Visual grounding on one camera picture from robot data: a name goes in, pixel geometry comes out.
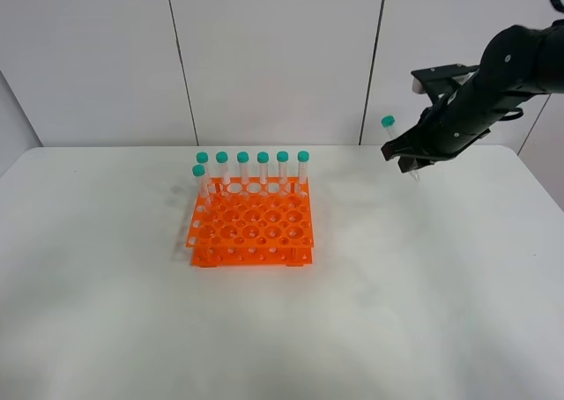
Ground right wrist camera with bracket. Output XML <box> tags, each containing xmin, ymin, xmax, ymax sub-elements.
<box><xmin>411</xmin><ymin>63</ymin><xmax>479</xmax><ymax>105</ymax></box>

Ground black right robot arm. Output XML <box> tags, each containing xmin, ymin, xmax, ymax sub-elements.
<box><xmin>382</xmin><ymin>20</ymin><xmax>563</xmax><ymax>173</ymax></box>

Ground green-capped test tube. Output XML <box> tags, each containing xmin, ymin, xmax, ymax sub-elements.
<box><xmin>192</xmin><ymin>164</ymin><xmax>212</xmax><ymax>212</ymax></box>
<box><xmin>381</xmin><ymin>115</ymin><xmax>419</xmax><ymax>181</ymax></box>

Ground row test tube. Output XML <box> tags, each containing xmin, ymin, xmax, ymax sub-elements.
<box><xmin>256</xmin><ymin>152</ymin><xmax>269</xmax><ymax>185</ymax></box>
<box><xmin>216</xmin><ymin>151</ymin><xmax>231</xmax><ymax>187</ymax></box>
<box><xmin>277</xmin><ymin>151</ymin><xmax>289</xmax><ymax>185</ymax></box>
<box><xmin>236</xmin><ymin>151</ymin><xmax>249</xmax><ymax>185</ymax></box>
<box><xmin>196</xmin><ymin>152</ymin><xmax>212</xmax><ymax>186</ymax></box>
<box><xmin>297</xmin><ymin>151</ymin><xmax>309</xmax><ymax>196</ymax></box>

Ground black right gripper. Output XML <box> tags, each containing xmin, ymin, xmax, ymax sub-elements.
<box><xmin>382</xmin><ymin>76</ymin><xmax>507</xmax><ymax>173</ymax></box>

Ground orange test tube rack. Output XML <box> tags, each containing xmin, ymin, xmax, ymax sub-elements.
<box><xmin>185</xmin><ymin>176</ymin><xmax>314</xmax><ymax>268</ymax></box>

